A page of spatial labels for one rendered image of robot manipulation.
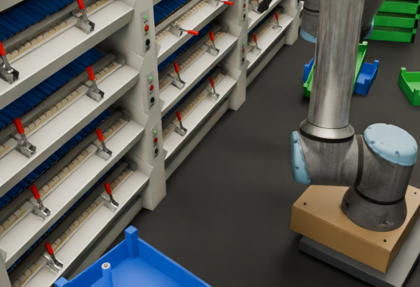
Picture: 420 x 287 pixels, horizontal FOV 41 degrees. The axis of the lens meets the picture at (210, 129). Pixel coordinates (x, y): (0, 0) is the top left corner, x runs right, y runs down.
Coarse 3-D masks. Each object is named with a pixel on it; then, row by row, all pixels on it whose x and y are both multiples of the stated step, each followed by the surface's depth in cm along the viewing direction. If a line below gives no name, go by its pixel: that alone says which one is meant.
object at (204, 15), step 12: (228, 0) 207; (192, 12) 193; (204, 12) 195; (216, 12) 201; (180, 24) 185; (192, 24) 187; (204, 24) 196; (168, 36) 178; (180, 36) 180; (156, 48) 167; (168, 48) 174
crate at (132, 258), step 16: (128, 240) 119; (112, 256) 118; (128, 256) 122; (144, 256) 121; (160, 256) 116; (96, 272) 116; (112, 272) 119; (128, 272) 119; (144, 272) 119; (160, 272) 119; (176, 272) 115
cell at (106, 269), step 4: (104, 264) 112; (108, 264) 112; (104, 268) 111; (108, 268) 111; (104, 272) 112; (108, 272) 112; (104, 276) 113; (108, 276) 113; (104, 280) 113; (108, 280) 113; (112, 280) 114; (104, 284) 115; (108, 284) 114; (112, 284) 115
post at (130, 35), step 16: (144, 0) 155; (128, 32) 156; (128, 48) 159; (144, 64) 163; (144, 80) 166; (128, 96) 169; (144, 96) 168; (144, 112) 170; (160, 112) 180; (160, 128) 182; (144, 144) 177; (160, 144) 185; (144, 160) 181; (160, 160) 188; (160, 176) 191; (144, 192) 190; (160, 192) 195
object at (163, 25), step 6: (192, 0) 193; (198, 0) 195; (186, 6) 189; (192, 6) 192; (180, 12) 186; (186, 12) 189; (168, 18) 181; (174, 18) 182; (186, 18) 187; (162, 24) 178; (168, 24) 180; (156, 30) 174; (162, 30) 178
